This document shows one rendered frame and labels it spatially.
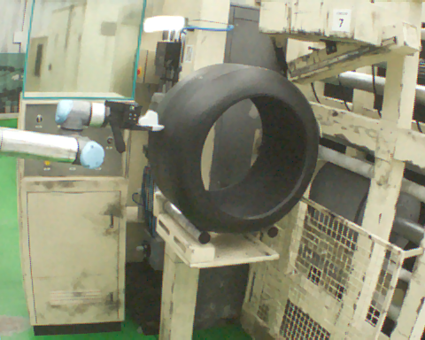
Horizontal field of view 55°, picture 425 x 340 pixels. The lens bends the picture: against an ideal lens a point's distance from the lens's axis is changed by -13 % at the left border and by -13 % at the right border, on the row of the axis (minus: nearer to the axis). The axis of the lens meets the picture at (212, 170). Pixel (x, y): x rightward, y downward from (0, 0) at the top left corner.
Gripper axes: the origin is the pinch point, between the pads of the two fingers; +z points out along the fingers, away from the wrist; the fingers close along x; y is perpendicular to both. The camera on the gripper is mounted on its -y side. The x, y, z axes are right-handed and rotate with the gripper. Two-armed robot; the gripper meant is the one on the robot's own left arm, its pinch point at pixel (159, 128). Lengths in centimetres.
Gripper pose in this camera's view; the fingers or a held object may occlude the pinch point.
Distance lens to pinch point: 151.7
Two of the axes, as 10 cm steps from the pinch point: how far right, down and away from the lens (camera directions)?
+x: -4.3, -2.7, 8.6
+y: 2.0, -9.6, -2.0
